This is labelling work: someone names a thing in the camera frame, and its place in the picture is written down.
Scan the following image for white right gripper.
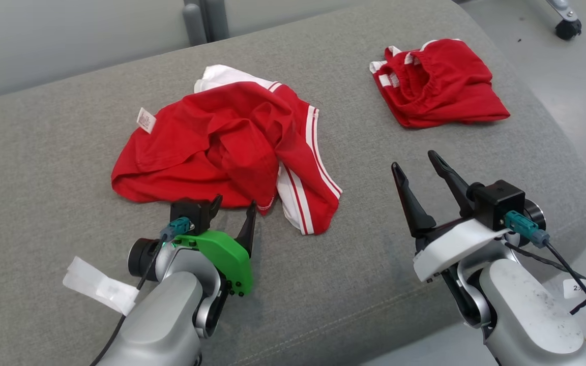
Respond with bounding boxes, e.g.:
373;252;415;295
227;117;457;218
391;150;510;283

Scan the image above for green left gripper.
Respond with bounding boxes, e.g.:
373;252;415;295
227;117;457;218
173;195;257;296

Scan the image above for red Bulls 23 jersey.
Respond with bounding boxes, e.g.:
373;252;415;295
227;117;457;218
111;65;343;236

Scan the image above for red shorts white stripes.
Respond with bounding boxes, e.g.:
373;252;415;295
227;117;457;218
369;39;511;129

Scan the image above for grey fabric sofa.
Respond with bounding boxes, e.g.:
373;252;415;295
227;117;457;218
0;0;586;366

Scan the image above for black caster wheel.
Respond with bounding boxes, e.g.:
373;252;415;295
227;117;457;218
555;18;582;41

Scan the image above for grey metal stand leg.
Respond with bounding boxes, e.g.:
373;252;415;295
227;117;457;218
545;0;578;23

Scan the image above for black cable teal plug right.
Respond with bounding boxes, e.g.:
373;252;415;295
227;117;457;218
504;211;586;351

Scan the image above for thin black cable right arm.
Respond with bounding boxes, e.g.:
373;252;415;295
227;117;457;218
504;241;586;316

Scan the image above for large white tape cable tag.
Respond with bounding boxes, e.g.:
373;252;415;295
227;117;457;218
63;256;139;317

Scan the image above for small white printed cable tag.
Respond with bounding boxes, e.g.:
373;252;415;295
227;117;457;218
563;278;586;311

